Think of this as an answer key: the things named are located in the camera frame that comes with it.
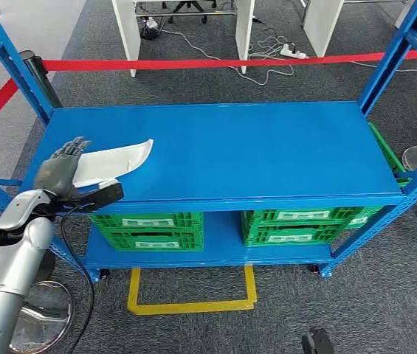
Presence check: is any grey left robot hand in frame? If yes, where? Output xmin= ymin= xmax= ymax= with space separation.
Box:
xmin=32 ymin=136 xmax=93 ymax=199

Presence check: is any white curved car body part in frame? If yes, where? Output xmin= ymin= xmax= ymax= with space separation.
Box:
xmin=72 ymin=139 xmax=154 ymax=190

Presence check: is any blue metal shelf rack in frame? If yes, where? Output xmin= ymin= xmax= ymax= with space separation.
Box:
xmin=0 ymin=0 xmax=417 ymax=285

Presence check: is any green plastic crate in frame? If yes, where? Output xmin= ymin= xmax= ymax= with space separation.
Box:
xmin=241 ymin=223 xmax=346 ymax=249
xmin=244 ymin=206 xmax=365 ymax=229
xmin=344 ymin=122 xmax=412 ymax=231
xmin=87 ymin=212 xmax=204 ymax=232
xmin=99 ymin=228 xmax=204 ymax=254

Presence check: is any white office desk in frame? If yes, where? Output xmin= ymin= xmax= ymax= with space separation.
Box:
xmin=301 ymin=0 xmax=417 ymax=58
xmin=111 ymin=0 xmax=256 ymax=78

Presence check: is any black power strip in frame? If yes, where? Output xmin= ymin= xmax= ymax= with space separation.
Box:
xmin=140 ymin=15 xmax=162 ymax=41

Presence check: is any red barrier belt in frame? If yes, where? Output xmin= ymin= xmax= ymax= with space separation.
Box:
xmin=0 ymin=47 xmax=417 ymax=144

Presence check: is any black office chair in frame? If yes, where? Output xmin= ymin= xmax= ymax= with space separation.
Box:
xmin=161 ymin=0 xmax=217 ymax=25

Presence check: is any white power strip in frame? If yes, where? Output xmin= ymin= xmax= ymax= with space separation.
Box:
xmin=280 ymin=43 xmax=310 ymax=61

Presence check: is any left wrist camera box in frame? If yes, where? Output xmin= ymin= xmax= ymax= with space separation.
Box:
xmin=56 ymin=178 xmax=125 ymax=216

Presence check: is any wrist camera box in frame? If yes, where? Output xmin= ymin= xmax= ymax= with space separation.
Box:
xmin=301 ymin=327 xmax=337 ymax=354
xmin=56 ymin=178 xmax=125 ymax=216

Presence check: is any black stanchion post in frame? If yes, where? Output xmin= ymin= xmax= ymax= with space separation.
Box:
xmin=19 ymin=49 xmax=63 ymax=109

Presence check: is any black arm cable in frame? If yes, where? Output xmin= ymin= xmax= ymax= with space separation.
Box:
xmin=60 ymin=202 xmax=96 ymax=354

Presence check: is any white floor cable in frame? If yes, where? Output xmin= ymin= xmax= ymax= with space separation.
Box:
xmin=161 ymin=28 xmax=296 ymax=88

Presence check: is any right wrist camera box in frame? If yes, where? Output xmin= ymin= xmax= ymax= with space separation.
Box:
xmin=301 ymin=327 xmax=337 ymax=354

